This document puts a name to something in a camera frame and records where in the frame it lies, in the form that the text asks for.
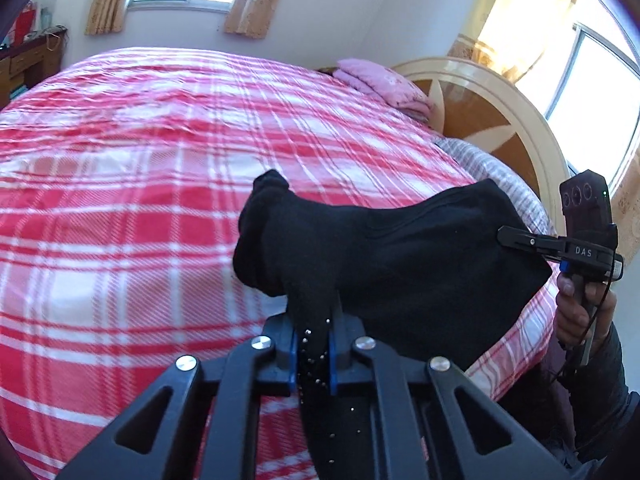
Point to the person's right forearm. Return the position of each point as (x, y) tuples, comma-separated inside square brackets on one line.
[(605, 390)]

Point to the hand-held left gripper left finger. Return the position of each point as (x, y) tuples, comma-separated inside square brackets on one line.
[(292, 360)]

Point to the person's right hand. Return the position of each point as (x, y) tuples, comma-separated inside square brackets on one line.
[(570, 315)]

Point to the window behind headboard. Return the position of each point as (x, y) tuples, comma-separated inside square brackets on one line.
[(590, 90)]

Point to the red bag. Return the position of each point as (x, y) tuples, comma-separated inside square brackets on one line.
[(25, 22)]

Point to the red white plaid bed sheet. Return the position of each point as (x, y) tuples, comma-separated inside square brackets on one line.
[(150, 185)]

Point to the folded pink blanket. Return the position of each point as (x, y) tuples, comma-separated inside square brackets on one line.
[(385, 85)]

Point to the wooden desk with drawers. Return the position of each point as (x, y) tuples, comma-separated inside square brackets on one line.
[(25, 65)]

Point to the grey patterned pillow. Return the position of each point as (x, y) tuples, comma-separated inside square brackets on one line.
[(500, 170)]

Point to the person's dark navy jacket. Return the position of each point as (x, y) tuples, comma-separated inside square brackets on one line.
[(590, 460)]

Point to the wooden arched headboard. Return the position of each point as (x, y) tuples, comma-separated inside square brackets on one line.
[(495, 110)]

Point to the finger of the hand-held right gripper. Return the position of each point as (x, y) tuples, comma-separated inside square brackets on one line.
[(564, 265), (530, 241)]

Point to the person's dark maroon trousers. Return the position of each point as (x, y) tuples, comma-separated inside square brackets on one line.
[(530, 400)]

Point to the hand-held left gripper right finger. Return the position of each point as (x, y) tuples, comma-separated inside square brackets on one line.
[(332, 365)]

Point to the black pants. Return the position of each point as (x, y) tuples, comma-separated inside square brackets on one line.
[(400, 260)]

